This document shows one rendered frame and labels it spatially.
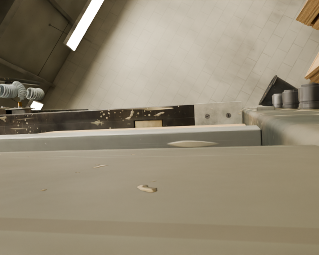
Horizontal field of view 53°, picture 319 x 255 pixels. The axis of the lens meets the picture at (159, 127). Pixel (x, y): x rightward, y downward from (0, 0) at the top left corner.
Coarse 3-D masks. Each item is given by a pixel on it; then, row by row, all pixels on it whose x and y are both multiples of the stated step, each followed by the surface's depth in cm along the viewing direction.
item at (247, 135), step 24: (0, 144) 31; (24, 144) 31; (48, 144) 30; (72, 144) 29; (96, 144) 29; (120, 144) 28; (144, 144) 28; (168, 144) 27; (192, 144) 27; (216, 144) 26; (240, 144) 26
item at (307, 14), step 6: (306, 0) 509; (312, 0) 443; (318, 0) 435; (306, 6) 463; (312, 6) 455; (318, 6) 448; (300, 12) 485; (306, 12) 477; (312, 12) 469; (318, 12) 460; (300, 18) 500; (306, 18) 490; (312, 18) 482; (318, 18) 481; (306, 24) 507; (312, 24) 496; (318, 24) 488
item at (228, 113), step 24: (0, 120) 100; (24, 120) 98; (48, 120) 96; (72, 120) 94; (96, 120) 93; (120, 120) 91; (168, 120) 88; (192, 120) 86; (216, 120) 85; (240, 120) 83
